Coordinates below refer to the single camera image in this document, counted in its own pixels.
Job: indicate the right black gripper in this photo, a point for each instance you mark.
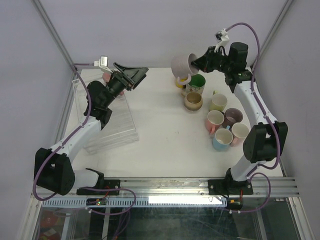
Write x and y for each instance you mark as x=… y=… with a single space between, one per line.
x=203 y=62

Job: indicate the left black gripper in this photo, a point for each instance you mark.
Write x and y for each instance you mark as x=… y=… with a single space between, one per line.
x=131 y=77

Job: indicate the lavender mug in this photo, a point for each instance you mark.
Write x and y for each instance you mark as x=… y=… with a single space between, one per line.
x=181 y=67

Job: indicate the pink patterned mug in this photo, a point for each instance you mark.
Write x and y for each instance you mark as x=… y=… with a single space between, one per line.
x=106 y=78

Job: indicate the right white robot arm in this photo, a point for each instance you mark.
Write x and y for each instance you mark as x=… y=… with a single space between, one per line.
x=266 y=139

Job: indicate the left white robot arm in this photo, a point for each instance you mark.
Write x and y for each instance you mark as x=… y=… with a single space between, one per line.
x=53 y=169

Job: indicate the clear acrylic dish rack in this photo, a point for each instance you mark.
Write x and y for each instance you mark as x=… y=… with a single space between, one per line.
x=120 y=130

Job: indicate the green-inside patterned mug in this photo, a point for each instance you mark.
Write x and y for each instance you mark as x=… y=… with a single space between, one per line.
x=197 y=84

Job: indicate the yellow glass cup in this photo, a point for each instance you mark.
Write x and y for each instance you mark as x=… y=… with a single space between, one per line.
x=179 y=85

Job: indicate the beige stoneware mug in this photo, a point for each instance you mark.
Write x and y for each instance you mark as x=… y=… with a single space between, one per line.
x=193 y=101

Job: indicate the pale yellow mug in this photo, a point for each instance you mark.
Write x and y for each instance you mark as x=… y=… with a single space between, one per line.
x=218 y=102

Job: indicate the pink mug white inside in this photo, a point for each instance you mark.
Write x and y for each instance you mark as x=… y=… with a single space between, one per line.
x=213 y=121

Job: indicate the mauve purple mug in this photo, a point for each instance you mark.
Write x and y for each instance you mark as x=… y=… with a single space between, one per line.
x=232 y=116

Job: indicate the light blue mug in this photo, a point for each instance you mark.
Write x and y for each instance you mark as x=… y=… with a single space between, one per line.
x=222 y=139

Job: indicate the light pink mug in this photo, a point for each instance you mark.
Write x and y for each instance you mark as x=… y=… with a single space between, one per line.
x=239 y=131

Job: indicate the small electronics board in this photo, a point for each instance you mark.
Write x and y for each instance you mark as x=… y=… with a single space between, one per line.
x=96 y=201

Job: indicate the black connector box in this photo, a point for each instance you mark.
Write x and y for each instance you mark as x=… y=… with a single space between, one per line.
x=234 y=204

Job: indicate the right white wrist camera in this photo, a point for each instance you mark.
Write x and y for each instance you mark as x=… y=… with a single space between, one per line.
x=222 y=39

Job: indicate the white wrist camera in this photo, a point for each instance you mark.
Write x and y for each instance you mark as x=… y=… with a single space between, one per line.
x=102 y=64
x=222 y=39

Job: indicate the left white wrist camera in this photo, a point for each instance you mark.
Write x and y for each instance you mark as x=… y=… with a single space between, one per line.
x=102 y=64

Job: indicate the aluminium mounting rail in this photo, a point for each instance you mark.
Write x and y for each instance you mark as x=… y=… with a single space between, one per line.
x=277 y=187

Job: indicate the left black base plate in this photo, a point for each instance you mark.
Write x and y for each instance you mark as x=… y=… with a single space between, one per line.
x=106 y=185

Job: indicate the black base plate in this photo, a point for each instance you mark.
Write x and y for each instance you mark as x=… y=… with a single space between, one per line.
x=226 y=187
x=106 y=185

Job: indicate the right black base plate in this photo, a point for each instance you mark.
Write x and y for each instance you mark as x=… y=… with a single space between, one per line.
x=226 y=187

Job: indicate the white slotted cable duct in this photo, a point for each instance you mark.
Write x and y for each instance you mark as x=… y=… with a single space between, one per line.
x=140 y=202

